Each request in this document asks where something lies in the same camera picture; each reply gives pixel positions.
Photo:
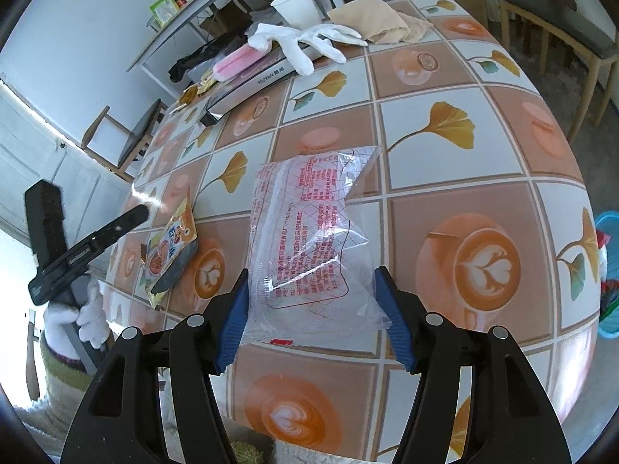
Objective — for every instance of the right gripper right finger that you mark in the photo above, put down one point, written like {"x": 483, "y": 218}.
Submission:
{"x": 425, "y": 344}

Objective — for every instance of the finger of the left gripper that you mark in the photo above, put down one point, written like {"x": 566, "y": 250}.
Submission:
{"x": 176, "y": 269}
{"x": 96, "y": 243}

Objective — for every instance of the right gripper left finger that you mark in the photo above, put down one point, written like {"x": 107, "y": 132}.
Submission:
{"x": 200, "y": 347}

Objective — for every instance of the small orange snack packet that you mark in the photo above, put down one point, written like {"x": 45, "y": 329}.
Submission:
{"x": 159, "y": 252}

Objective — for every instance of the clear printed plastic bag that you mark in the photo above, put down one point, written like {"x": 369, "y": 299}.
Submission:
{"x": 310, "y": 264}

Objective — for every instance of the pink sheet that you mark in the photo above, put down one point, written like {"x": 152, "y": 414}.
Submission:
{"x": 240, "y": 60}

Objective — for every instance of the blue plastic trash basket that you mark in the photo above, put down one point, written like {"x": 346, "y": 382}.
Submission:
{"x": 607, "y": 225}

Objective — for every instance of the grey cable product box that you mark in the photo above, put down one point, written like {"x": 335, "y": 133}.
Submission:
{"x": 225, "y": 96}

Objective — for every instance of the white cloth glove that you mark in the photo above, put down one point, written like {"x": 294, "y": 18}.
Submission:
{"x": 319, "y": 38}

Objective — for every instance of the beige paper napkin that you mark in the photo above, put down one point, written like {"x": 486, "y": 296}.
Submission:
{"x": 377, "y": 22}

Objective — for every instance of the left white gloved hand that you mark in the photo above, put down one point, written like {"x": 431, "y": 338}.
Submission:
{"x": 91, "y": 320}

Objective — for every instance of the white door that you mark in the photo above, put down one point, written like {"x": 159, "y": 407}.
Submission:
{"x": 32, "y": 150}

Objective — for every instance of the left wooden chair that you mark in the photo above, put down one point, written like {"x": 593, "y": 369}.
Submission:
{"x": 137, "y": 139}

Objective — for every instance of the patterned tablecloth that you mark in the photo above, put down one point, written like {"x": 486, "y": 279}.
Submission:
{"x": 476, "y": 203}

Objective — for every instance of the black bag under table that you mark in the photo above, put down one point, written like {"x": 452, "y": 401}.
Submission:
{"x": 204, "y": 58}

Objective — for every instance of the green packet on shelf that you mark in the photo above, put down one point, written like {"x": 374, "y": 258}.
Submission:
{"x": 163, "y": 11}

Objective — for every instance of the white paper cup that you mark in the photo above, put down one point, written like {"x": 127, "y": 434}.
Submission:
{"x": 300, "y": 14}

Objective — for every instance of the cardboard box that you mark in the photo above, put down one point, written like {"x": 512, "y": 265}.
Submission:
{"x": 477, "y": 9}

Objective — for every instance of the wooden chair black seat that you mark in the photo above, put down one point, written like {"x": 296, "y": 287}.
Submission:
{"x": 576, "y": 31}

